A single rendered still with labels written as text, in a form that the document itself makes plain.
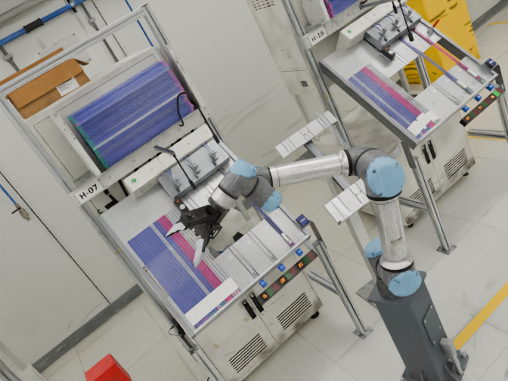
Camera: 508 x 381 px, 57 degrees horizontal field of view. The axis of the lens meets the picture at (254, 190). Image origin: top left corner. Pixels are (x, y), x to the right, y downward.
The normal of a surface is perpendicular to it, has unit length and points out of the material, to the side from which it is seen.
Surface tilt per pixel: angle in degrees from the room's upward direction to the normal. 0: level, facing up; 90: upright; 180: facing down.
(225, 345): 90
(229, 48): 90
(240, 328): 90
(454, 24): 90
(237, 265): 45
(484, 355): 0
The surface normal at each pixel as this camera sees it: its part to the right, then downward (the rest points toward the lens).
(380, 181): 0.15, 0.26
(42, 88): 0.44, 0.02
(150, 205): 0.03, -0.43
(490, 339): -0.44, -0.79
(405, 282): 0.21, 0.50
